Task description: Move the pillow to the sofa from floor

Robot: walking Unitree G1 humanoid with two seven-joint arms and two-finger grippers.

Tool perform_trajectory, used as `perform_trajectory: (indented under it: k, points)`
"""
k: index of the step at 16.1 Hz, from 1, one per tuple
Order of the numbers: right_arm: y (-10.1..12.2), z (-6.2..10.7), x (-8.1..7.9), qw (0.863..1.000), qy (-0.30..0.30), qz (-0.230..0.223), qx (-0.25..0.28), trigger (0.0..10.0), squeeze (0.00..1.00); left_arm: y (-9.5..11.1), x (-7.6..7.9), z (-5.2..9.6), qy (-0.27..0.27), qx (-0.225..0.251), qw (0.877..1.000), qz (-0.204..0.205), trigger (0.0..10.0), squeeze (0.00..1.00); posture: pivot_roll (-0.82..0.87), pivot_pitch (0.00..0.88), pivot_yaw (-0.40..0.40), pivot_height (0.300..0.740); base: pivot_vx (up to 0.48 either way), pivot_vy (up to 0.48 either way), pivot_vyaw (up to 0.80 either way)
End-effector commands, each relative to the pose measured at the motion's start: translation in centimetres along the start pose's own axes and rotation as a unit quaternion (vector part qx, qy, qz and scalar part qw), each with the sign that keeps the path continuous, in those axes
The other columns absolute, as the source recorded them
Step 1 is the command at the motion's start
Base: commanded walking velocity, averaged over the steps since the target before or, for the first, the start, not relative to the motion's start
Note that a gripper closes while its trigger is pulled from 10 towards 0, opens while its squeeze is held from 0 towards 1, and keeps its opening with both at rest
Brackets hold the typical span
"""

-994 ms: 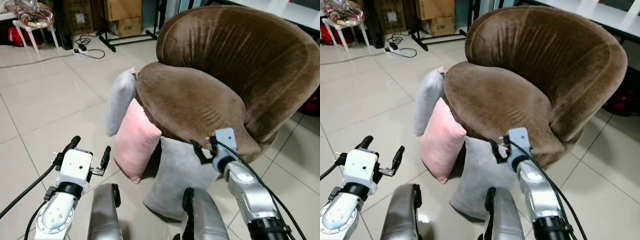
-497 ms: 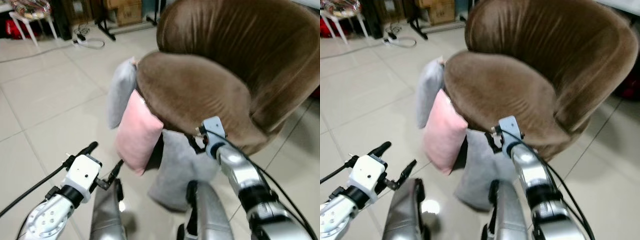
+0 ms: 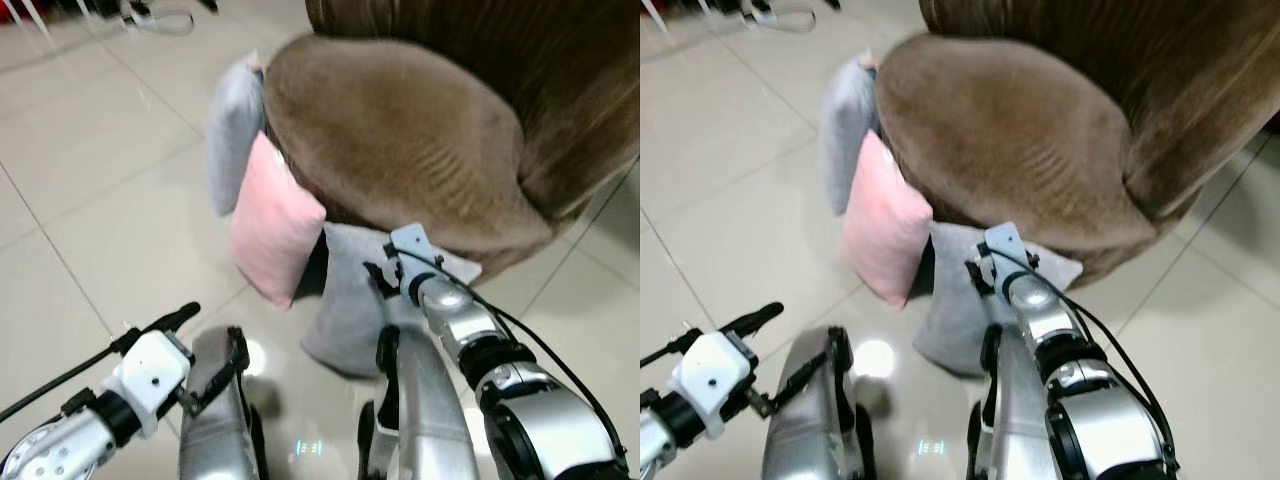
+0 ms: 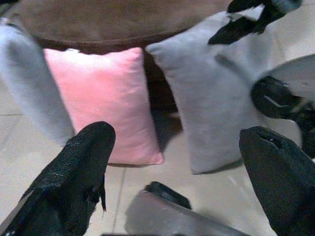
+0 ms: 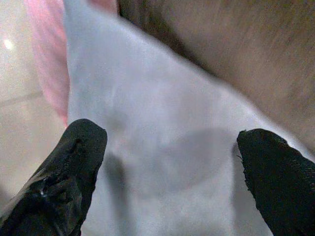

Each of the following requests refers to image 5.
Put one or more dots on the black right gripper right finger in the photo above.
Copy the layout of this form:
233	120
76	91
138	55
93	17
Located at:
278	182

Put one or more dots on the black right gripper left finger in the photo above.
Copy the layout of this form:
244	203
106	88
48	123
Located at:
59	177

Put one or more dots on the white pillow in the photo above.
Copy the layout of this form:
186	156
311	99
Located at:
157	127

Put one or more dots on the pink pillow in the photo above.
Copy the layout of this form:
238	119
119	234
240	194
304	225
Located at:
48	59

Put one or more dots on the brown fabric sofa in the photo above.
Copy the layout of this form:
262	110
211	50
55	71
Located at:
246	41

